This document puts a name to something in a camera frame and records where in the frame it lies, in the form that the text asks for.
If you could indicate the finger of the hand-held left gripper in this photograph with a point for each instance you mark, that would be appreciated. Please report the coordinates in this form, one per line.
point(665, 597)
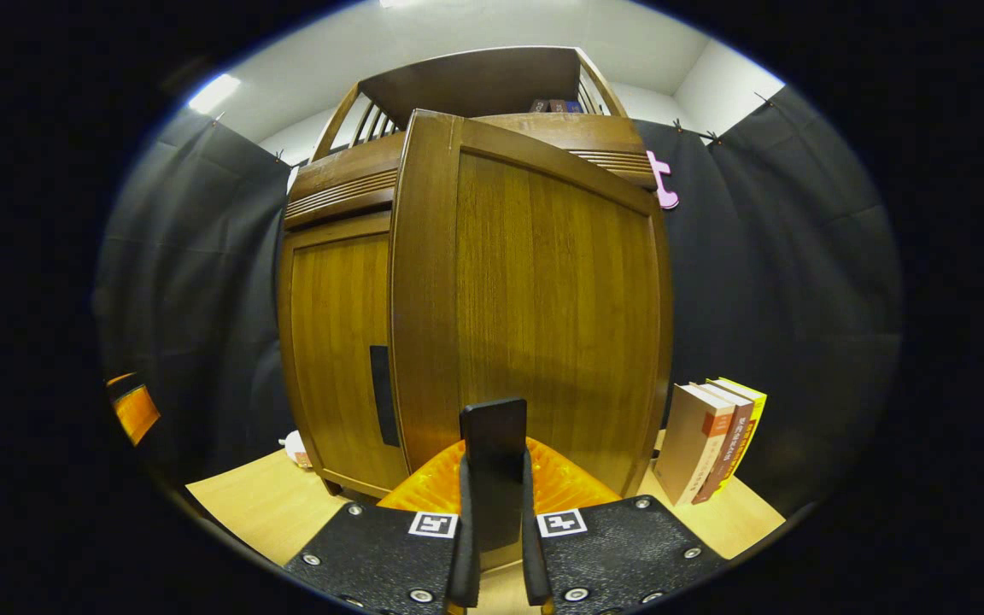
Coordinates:
point(135, 412)

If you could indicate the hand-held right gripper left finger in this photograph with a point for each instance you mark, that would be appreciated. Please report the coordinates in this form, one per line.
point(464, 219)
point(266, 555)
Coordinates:
point(463, 581)

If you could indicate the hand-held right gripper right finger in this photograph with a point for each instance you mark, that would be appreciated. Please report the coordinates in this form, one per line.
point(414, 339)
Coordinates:
point(536, 581)

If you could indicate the wooden double-door shoe cabinet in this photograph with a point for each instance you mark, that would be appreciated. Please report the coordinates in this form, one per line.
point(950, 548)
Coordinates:
point(475, 85)

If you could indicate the small white object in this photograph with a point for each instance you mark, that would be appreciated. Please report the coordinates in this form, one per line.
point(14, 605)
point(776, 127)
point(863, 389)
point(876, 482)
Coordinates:
point(295, 448)

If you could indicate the beige book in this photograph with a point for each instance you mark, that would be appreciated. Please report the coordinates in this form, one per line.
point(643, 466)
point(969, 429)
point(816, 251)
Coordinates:
point(688, 444)

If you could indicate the brown spine book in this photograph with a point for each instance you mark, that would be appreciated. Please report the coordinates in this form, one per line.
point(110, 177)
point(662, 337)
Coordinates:
point(735, 444)

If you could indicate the small ceiling light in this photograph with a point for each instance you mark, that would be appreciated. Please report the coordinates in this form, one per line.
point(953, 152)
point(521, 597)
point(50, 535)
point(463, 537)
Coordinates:
point(213, 94)

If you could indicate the black backdrop cloth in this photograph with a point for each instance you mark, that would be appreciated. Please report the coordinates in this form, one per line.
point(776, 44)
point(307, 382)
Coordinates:
point(782, 256)

